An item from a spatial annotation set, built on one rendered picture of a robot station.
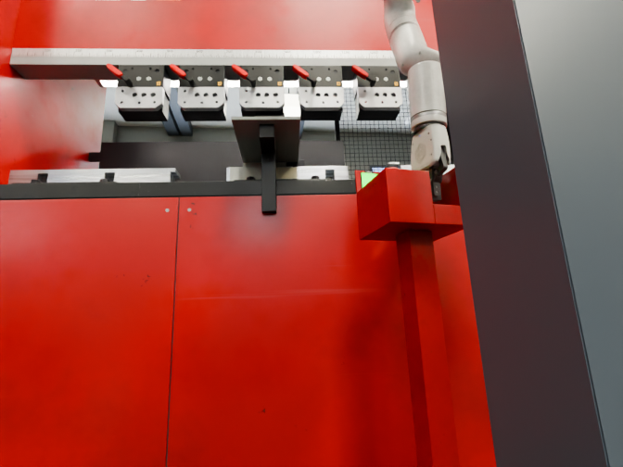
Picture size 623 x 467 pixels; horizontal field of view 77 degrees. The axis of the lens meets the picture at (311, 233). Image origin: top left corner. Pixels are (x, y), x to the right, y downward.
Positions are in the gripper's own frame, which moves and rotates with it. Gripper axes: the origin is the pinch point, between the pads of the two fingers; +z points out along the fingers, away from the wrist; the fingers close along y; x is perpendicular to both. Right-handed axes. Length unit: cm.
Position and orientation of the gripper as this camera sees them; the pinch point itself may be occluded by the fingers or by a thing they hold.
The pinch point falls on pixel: (433, 192)
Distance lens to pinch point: 95.8
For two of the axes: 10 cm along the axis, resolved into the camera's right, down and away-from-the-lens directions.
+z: 0.1, 9.9, -1.7
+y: 2.8, -1.6, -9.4
